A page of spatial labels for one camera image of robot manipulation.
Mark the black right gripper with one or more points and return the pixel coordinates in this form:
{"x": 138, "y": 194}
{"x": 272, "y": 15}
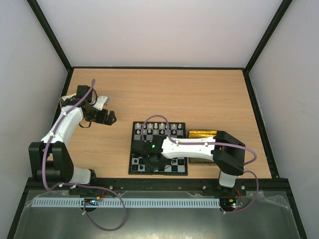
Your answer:
{"x": 137, "y": 148}

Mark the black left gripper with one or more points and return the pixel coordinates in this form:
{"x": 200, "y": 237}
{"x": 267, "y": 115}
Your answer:
{"x": 109, "y": 121}

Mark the dark floral metal tin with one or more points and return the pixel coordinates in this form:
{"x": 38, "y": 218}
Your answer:
{"x": 200, "y": 133}

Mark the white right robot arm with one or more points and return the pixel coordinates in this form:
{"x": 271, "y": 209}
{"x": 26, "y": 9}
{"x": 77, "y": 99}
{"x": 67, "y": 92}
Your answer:
{"x": 224, "y": 150}

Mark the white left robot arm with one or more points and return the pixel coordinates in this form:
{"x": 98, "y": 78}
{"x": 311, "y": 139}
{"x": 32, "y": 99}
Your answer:
{"x": 49, "y": 158}

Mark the black and white chessboard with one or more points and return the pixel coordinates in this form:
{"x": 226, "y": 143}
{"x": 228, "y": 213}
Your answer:
{"x": 176, "y": 166}

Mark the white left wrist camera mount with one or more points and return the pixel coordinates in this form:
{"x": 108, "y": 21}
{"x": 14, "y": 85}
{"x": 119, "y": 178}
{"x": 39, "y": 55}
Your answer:
{"x": 101, "y": 102}

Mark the white slotted cable duct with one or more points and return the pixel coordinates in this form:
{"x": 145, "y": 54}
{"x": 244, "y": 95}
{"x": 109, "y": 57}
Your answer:
{"x": 127, "y": 202}

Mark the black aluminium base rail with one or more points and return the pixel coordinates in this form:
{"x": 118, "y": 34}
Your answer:
{"x": 205, "y": 187}

